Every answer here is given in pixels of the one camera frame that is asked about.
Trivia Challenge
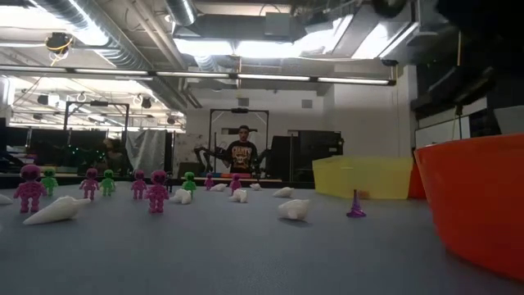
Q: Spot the grey ceiling unit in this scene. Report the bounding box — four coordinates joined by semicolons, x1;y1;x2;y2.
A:
261;11;294;40

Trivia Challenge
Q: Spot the large silver ventilation duct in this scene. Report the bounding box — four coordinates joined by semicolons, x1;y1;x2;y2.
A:
34;0;155;70

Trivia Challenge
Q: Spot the translucent yellow plastic tray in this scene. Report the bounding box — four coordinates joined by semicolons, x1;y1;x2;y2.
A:
311;155;415;201

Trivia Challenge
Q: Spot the long ceiling light strip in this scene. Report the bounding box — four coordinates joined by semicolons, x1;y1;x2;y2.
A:
0;64;397;86

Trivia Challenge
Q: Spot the purple witch hat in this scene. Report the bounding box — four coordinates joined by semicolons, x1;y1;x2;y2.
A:
346;188;368;219

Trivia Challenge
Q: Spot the small silver ventilation duct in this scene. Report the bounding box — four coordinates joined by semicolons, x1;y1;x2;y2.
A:
165;0;197;26

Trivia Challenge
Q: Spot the blue-grey table mat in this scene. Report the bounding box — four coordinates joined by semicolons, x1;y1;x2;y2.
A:
0;182;524;295

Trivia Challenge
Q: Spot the person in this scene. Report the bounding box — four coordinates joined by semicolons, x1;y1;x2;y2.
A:
224;125;260;175
96;138;124;175

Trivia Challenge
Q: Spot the white rectangular duct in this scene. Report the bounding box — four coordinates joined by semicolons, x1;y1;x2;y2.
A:
327;7;418;62

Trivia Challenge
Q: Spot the whiteboard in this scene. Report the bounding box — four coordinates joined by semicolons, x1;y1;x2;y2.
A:
413;114;472;149

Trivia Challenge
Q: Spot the red slotted plastic basket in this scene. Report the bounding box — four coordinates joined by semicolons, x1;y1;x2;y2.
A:
407;161;422;201

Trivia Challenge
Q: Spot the orange-red round plastic bowl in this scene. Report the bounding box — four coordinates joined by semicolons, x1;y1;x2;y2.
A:
413;133;524;284

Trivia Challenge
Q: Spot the ceiling cable reel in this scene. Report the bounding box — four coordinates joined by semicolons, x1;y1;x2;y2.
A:
43;31;75;66

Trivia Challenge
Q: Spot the grey cloth cover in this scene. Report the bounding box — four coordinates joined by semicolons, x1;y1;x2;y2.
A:
124;129;167;175

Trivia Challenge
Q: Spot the green skeleton figure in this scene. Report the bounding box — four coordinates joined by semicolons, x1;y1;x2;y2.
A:
39;167;59;197
99;169;117;197
181;171;198;193

